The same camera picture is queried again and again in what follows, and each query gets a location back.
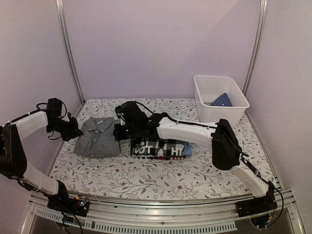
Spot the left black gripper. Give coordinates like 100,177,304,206
47,117,83,141

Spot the grey long sleeve shirt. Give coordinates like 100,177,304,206
73,117,120,158

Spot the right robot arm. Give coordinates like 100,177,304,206
113,101,275,213

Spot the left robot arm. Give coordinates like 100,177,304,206
0,97,83,212

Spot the white plastic bin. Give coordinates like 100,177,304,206
193,75,250,126

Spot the blue dotted cloth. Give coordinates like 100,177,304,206
211,93,232,107

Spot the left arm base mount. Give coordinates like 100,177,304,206
47,195,90,217

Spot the aluminium front rail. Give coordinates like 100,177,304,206
21,190,306,234

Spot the left metal corner post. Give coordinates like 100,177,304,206
55,0,85,104

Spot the metal corner post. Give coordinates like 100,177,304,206
55,0,85,104
243,0,268,96

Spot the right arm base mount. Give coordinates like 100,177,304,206
235,194,277,217

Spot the right metal corner post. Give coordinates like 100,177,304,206
243,0,268,96

